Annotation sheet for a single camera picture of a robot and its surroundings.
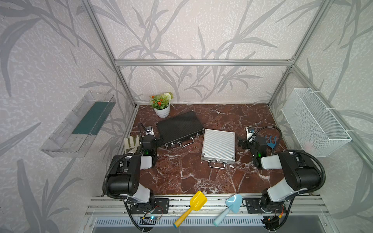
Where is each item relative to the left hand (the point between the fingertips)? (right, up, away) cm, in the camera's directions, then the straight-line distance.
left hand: (153, 134), depth 94 cm
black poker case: (+17, +2, +9) cm, 19 cm away
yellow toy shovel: (+29, -33, -19) cm, 47 cm away
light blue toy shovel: (+48, -33, -19) cm, 61 cm away
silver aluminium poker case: (+43, -8, -4) cm, 43 cm away
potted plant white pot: (+4, +15, +13) cm, 20 cm away
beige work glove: (-16, -6, +2) cm, 17 cm away
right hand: (+61, 0, +1) cm, 61 cm away
